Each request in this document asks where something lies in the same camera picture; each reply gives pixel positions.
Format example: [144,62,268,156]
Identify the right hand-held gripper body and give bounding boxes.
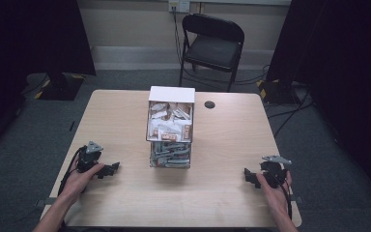
[259,155,294,189]

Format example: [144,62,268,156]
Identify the pile of white brown sachets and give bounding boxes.
[147,101,194,143]

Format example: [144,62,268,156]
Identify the clear plastic bin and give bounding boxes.
[150,141,191,168]

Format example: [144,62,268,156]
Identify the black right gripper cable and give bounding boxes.
[278,179,294,221]

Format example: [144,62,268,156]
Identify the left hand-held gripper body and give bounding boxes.
[75,140,105,174]

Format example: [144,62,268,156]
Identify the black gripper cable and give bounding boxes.
[57,145,88,197]
[278,179,294,221]

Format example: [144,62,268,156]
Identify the white wall socket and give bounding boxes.
[168,0,191,15]

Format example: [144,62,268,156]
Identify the black stand base striped tape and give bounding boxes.
[34,72,87,102]
[255,77,305,106]

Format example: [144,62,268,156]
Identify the black curtain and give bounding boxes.
[0,0,98,163]
[265,0,371,197]

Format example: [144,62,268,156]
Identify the black floor cables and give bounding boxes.
[238,63,317,139]

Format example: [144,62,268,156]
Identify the black cable from wall socket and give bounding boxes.
[171,5,187,71]

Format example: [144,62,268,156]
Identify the person's right hand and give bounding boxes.
[255,169,294,223]

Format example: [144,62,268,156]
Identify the clear two-tier box white lid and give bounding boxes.
[145,85,196,169]

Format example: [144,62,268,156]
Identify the black folding chair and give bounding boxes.
[178,13,246,94]

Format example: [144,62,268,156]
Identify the person's left hand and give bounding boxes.
[61,159,106,203]

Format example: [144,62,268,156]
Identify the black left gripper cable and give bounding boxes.
[57,145,88,197]

